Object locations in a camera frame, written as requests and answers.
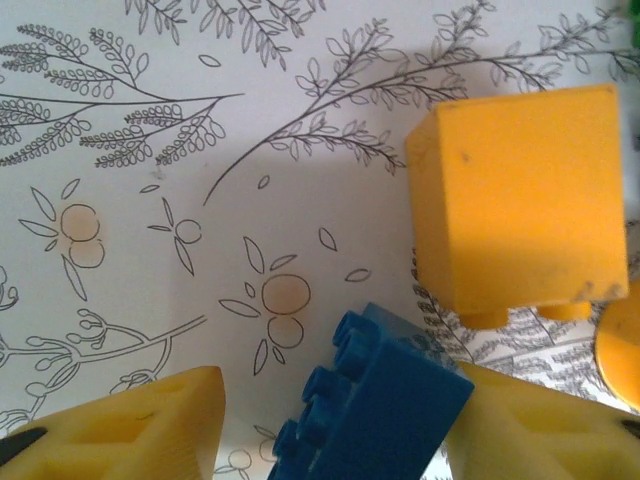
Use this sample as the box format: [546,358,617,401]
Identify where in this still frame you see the blue lego brick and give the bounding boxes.
[267,302,475,480]

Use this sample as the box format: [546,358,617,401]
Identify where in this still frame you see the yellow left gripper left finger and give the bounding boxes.
[0,365,225,480]

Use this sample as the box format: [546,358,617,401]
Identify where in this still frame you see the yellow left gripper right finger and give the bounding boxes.
[447,362,640,480]

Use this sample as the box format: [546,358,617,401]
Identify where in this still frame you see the yellow round flame lego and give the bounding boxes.
[594,279,640,414]

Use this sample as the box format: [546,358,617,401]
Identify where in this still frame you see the yellow square lego block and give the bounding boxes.
[404,83,630,330]

